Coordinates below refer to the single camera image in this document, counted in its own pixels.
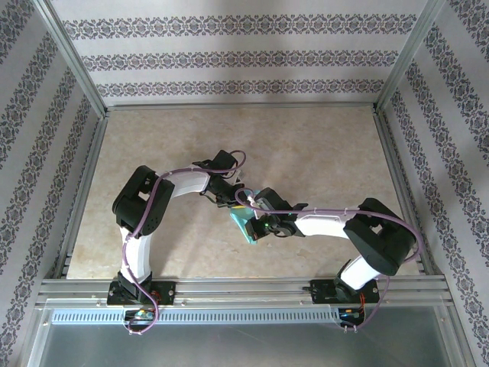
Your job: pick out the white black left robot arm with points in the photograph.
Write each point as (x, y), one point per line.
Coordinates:
(189, 183)

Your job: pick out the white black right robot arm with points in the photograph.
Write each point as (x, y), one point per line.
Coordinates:
(324, 225)

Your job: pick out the small electronics board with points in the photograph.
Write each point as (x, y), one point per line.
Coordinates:
(141, 314)
(349, 313)

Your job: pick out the grey metal panel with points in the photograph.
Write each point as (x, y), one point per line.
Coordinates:
(244, 348)

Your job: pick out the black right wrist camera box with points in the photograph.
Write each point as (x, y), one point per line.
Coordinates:
(271, 199)

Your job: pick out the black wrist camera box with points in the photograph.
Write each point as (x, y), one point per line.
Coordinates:
(271, 199)
(225, 158)

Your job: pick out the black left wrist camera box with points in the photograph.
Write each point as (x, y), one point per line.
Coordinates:
(225, 158)

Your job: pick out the wide aluminium mounting rail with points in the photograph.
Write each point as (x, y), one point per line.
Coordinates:
(244, 290)

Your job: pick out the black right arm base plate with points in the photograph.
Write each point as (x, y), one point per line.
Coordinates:
(319, 294)

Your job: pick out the aluminium frame rail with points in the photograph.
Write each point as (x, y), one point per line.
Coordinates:
(82, 191)
(240, 106)
(401, 191)

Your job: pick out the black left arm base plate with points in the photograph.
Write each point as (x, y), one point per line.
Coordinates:
(168, 292)

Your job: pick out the aluminium frame post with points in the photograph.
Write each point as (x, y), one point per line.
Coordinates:
(404, 61)
(74, 61)

